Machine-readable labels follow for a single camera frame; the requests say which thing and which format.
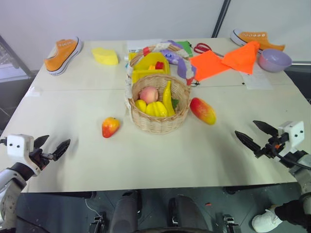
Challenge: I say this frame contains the folded orange cloth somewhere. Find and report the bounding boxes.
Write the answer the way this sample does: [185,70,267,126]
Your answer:
[221,41,261,75]

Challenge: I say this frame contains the pink peach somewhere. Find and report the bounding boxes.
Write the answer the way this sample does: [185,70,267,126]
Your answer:
[139,86,159,103]

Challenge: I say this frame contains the dark trouser leg of person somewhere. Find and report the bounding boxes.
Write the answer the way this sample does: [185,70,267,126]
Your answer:
[274,200,311,229]

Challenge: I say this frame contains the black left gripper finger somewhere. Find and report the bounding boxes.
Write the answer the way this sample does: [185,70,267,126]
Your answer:
[50,138,71,161]
[34,135,50,150]

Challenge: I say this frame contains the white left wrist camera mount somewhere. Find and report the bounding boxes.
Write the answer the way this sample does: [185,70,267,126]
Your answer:
[6,134,41,176]

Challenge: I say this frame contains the red handled scissors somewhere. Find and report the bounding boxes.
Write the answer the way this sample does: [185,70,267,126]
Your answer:
[193,42,225,58]

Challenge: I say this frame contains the dark rounded robot leg shape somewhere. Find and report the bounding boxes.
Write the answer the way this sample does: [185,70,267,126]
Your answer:
[108,190,143,233]

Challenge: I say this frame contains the yellow sponge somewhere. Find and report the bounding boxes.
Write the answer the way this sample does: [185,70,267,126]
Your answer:
[91,47,120,66]

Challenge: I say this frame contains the green paper sheet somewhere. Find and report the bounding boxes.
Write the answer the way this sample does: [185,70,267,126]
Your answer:
[174,40,194,59]

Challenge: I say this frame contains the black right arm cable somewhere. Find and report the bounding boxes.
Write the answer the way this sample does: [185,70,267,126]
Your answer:
[272,145,311,170]

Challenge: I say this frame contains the flat orange cloth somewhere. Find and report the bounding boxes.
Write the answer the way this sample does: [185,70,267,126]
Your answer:
[189,50,232,82]

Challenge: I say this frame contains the dark vertical wall pole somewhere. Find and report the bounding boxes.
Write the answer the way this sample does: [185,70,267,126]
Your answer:
[211,0,232,38]

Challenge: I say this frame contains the yellow plastic box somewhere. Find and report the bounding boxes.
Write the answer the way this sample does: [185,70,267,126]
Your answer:
[130,52,171,84]

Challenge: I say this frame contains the orange white canvas sneaker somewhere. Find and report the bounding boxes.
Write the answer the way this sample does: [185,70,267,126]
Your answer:
[230,28,286,54]
[44,36,83,76]

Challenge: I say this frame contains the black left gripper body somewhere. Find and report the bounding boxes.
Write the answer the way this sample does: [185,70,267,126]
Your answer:
[29,145,54,171]

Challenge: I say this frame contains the yellow banana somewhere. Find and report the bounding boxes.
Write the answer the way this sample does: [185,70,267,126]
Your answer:
[162,80,176,117]

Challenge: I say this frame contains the black metal stand foot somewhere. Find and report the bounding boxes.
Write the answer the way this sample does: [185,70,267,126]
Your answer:
[88,211,107,233]
[221,213,241,233]

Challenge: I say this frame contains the white printed paper sheet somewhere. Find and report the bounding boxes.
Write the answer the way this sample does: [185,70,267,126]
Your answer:
[240,67,275,91]

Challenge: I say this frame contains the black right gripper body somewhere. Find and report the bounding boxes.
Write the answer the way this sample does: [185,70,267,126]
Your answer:
[260,133,291,156]

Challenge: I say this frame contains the yellow lemon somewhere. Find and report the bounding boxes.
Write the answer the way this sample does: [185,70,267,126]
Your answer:
[135,99,148,113]

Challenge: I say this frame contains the grey metal rack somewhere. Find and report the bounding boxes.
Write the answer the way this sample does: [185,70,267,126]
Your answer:
[0,34,35,84]

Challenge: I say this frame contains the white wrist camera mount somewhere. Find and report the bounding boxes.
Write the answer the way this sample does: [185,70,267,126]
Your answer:
[277,120,305,155]
[6,134,41,176]

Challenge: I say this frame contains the purple plastic bowl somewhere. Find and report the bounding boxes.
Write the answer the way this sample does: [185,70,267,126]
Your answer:
[257,48,293,73]

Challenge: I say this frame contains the white sneaker of person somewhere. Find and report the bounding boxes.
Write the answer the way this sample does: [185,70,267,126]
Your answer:
[251,205,284,233]

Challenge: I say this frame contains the large red yellow mango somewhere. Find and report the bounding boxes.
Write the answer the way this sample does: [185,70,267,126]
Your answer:
[189,97,217,126]

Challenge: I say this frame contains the small red yellow mango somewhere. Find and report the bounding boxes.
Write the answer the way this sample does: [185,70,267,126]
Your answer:
[102,116,121,139]

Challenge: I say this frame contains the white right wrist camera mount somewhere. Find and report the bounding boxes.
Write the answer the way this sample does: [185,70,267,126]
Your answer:
[277,120,305,155]

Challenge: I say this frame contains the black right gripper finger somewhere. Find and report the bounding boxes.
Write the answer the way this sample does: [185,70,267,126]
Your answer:
[234,130,262,158]
[253,120,279,136]

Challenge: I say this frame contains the white floor cable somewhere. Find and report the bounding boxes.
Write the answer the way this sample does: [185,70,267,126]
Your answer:
[84,198,103,217]

